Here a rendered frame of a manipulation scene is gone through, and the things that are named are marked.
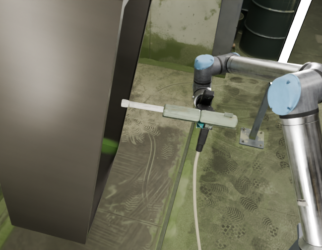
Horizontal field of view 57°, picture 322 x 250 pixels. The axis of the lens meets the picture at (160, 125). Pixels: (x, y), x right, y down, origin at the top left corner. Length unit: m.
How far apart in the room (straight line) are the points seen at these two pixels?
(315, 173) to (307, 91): 0.25
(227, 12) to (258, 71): 1.66
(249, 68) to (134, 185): 1.22
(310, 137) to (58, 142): 0.75
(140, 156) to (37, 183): 1.28
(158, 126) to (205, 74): 1.19
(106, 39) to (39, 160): 0.54
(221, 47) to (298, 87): 2.15
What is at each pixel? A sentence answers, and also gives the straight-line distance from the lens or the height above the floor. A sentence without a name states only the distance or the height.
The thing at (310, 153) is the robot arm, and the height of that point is 1.17.
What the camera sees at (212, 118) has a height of 1.02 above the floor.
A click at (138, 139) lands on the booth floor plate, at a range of 2.44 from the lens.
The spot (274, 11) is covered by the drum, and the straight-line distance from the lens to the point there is 3.41.
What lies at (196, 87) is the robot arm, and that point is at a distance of 1.49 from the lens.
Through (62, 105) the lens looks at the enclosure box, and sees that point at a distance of 0.80.
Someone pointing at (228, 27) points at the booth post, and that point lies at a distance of 2.97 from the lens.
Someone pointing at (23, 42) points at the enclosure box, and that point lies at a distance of 0.73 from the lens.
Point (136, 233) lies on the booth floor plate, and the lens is 2.00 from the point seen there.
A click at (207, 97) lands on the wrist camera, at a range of 1.32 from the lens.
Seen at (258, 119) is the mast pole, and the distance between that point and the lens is 2.48.
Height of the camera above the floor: 1.86
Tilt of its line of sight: 45 degrees down
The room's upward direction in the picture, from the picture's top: 3 degrees clockwise
